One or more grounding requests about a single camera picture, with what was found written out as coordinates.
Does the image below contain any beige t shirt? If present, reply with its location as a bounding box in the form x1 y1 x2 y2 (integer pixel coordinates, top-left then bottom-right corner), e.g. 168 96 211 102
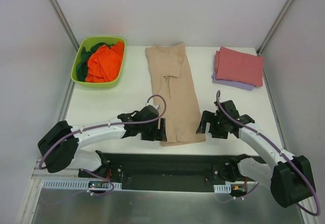
145 43 206 146

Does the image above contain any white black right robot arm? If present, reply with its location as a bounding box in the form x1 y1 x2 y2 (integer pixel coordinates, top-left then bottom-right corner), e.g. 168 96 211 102
197 100 316 208

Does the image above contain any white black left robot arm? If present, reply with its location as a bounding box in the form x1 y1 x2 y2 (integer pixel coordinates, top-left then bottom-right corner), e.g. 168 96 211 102
38 105 167 178

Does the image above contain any folded purple t shirt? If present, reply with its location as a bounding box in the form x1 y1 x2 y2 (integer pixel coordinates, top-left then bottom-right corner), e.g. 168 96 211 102
211 51 255 91

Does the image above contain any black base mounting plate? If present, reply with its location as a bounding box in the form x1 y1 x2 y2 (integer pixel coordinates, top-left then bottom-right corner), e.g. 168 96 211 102
76 150 258 191

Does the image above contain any folded red t shirt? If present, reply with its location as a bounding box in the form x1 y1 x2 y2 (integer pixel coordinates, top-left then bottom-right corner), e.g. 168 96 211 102
213 47 264 87

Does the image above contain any orange t shirt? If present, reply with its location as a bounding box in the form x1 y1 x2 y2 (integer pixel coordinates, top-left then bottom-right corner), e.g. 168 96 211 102
85 41 124 83

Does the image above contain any green plastic basket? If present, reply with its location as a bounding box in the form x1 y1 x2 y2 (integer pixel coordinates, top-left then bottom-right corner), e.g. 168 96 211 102
71 36 126 88

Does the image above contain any dark green t shirt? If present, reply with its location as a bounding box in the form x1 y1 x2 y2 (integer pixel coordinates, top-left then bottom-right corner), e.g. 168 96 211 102
76 42 112 82

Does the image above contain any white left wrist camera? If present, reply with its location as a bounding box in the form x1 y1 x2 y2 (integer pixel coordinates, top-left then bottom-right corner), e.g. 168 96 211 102
146 103 160 111

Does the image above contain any right white cable duct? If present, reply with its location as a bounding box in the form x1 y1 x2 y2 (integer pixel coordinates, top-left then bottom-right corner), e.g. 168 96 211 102
213 184 232 194

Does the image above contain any white cable duct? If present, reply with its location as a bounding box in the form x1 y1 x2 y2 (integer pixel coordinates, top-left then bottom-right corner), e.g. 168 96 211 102
43 180 122 191
213 184 232 194

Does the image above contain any left white cable duct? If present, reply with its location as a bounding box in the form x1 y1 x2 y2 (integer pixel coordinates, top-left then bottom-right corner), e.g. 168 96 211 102
43 180 122 191

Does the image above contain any aluminium front frame rail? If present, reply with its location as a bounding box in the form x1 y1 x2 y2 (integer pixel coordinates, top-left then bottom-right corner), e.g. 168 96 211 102
32 158 82 179

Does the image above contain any right aluminium corner post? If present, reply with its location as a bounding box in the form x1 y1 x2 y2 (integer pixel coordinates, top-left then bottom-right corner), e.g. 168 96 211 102
256 0 295 56

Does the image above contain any aluminium corner post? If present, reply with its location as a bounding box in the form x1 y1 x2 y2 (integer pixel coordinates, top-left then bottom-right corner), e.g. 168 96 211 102
48 0 79 51
256 0 295 56

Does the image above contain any left aluminium corner post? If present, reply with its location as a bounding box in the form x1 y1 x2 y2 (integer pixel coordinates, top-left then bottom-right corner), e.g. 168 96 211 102
48 0 79 51

